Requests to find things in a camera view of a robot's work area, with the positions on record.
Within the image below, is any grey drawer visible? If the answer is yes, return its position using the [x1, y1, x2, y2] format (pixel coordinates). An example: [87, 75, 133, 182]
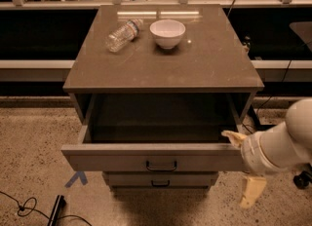
[61, 94, 244, 172]
[102, 171, 218, 188]

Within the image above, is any black floor cable left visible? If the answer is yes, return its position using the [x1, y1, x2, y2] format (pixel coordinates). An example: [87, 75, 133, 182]
[0, 190, 94, 226]

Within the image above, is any clear plastic water bottle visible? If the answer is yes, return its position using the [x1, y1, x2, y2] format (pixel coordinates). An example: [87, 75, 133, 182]
[105, 19, 143, 53]

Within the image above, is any grey top drawer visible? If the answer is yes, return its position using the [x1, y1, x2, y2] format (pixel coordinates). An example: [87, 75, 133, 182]
[61, 94, 244, 172]

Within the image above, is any black pole leg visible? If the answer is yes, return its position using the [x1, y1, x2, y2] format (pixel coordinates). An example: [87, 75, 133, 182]
[248, 106, 273, 131]

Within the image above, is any grey bottom drawer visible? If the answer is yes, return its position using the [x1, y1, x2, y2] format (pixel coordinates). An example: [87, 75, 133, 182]
[102, 171, 218, 188]

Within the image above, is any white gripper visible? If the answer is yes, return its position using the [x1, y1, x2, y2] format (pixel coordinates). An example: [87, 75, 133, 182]
[221, 131, 282, 208]

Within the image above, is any white ceramic bowl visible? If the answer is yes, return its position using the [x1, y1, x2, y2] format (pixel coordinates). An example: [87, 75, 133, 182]
[149, 19, 186, 49]

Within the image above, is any blue tape cross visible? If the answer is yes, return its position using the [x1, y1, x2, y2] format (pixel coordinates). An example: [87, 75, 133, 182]
[65, 171, 88, 188]

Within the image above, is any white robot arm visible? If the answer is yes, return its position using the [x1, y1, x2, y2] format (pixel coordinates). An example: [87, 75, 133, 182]
[221, 98, 312, 208]

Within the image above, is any grey drawer cabinet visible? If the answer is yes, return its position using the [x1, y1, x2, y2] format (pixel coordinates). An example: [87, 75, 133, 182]
[62, 4, 265, 192]

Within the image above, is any black caster wheel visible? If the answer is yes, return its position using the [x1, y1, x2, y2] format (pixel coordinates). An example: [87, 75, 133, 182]
[293, 170, 312, 189]

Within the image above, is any black power strip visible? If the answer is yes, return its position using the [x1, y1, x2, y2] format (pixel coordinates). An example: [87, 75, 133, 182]
[47, 195, 66, 226]

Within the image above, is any black power adapter cable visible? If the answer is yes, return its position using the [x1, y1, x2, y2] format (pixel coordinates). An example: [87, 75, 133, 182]
[242, 94, 274, 135]

